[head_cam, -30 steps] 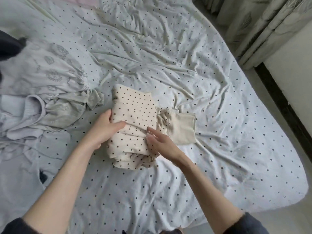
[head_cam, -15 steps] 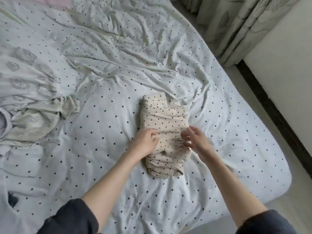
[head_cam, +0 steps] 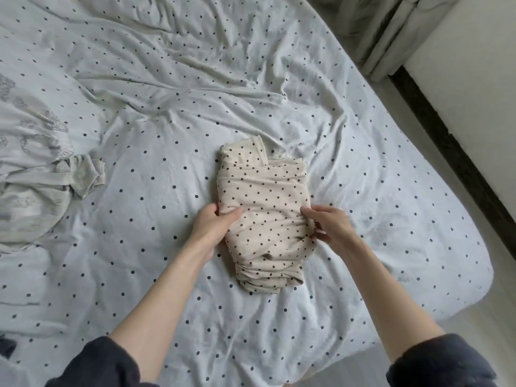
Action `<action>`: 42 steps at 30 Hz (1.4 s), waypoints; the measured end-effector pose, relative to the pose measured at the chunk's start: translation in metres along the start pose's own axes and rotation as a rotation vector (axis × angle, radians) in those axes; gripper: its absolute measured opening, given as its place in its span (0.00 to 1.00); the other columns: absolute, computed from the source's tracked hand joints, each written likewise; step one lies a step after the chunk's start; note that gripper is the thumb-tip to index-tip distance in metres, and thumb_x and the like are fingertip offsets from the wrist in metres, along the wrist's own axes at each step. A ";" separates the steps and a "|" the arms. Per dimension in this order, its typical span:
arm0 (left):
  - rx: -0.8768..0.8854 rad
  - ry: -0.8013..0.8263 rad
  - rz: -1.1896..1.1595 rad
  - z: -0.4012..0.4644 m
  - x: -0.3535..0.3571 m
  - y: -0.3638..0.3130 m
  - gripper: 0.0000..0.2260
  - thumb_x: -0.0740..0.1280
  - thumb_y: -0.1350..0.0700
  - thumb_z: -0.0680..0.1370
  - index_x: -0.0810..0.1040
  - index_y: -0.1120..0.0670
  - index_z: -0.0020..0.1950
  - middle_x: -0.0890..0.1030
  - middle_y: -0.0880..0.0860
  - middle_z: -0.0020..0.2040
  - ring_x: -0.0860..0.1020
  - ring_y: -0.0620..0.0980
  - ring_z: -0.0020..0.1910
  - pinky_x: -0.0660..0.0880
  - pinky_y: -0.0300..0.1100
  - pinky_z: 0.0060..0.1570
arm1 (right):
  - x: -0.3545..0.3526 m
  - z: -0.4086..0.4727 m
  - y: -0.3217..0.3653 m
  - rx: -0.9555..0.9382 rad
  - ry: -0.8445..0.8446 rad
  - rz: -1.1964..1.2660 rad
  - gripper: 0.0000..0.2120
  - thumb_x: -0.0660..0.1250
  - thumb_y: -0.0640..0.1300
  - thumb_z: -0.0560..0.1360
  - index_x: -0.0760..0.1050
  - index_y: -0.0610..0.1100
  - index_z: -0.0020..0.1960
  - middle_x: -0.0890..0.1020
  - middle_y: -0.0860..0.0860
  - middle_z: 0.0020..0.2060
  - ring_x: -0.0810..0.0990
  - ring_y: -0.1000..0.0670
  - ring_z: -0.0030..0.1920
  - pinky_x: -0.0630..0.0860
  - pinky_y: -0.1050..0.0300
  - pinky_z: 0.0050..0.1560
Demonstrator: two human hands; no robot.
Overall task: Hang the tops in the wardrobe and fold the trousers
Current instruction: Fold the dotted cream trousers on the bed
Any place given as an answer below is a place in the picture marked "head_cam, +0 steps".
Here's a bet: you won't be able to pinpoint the person's right hand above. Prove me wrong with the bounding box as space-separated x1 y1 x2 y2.
300 204 366 259

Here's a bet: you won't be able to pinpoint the person's left hand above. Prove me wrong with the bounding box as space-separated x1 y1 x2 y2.
187 203 247 259

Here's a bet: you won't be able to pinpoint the cream polka dot trousers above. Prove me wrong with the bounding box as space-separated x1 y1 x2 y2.
213 135 318 295

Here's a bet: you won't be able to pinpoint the cream patterned pyjama top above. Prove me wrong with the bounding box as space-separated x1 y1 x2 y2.
0 72 108 255

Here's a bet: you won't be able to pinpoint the dark grey jeans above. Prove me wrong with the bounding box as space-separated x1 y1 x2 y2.
0 336 17 360

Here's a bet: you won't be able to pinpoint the person's right forearm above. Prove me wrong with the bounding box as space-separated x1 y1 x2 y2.
342 241 446 363

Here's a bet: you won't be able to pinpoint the person's left forearm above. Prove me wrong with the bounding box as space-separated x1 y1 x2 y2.
109 241 214 382

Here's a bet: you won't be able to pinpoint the white dotted bed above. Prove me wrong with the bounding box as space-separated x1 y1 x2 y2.
0 0 495 387

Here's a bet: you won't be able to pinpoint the person's black right sleeve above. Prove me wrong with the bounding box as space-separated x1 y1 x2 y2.
385 333 499 387

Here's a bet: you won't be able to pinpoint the person's black sleeve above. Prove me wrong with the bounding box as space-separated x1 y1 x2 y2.
385 333 499 387
44 335 161 387

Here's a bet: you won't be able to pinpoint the person's black left sleeve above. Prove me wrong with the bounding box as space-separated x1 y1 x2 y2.
44 335 161 387

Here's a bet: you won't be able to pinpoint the striped beige curtain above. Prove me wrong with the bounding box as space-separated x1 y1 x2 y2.
306 0 464 83

